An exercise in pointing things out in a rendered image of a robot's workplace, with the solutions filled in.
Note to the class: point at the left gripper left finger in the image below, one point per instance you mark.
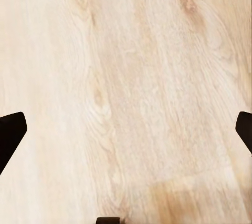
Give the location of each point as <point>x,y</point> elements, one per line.
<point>13,127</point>

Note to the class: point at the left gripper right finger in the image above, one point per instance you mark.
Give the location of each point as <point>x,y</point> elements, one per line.
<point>244,128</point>

